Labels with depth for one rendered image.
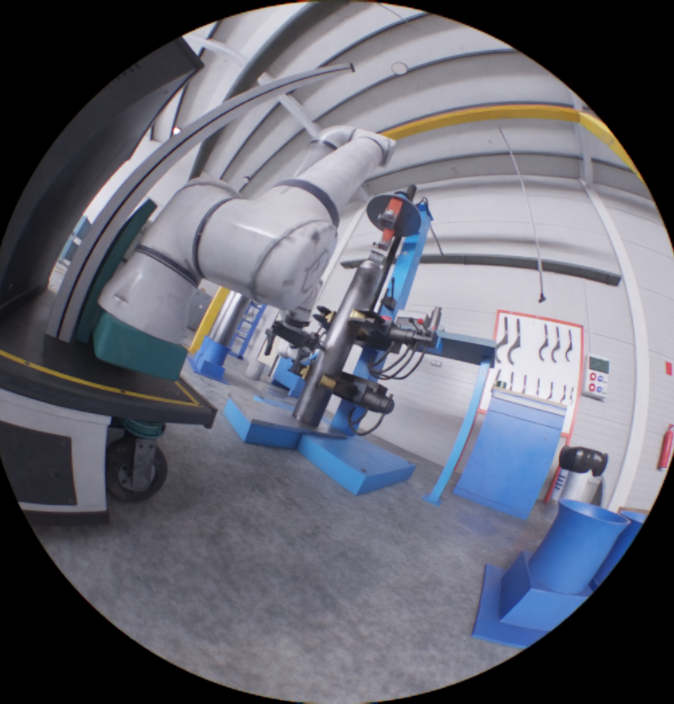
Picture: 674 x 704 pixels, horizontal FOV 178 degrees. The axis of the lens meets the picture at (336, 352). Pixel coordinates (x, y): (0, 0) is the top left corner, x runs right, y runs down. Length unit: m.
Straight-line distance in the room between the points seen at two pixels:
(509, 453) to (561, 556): 1.31
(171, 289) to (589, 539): 1.03
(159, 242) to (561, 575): 1.11
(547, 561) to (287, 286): 0.89
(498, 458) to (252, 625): 1.80
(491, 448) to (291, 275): 1.84
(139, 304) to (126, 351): 0.07
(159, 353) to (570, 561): 1.00
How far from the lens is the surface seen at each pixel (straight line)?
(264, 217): 0.31
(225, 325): 2.46
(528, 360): 3.32
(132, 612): 0.50
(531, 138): 6.99
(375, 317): 1.42
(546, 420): 2.00
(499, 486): 1.96
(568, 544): 0.77
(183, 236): 0.37
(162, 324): 0.36
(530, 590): 0.76
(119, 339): 0.35
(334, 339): 1.53
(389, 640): 0.61
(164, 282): 0.37
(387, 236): 2.33
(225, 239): 0.31
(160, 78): 0.50
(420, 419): 3.25
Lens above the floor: 0.47
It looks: 9 degrees up
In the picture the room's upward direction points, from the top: 23 degrees clockwise
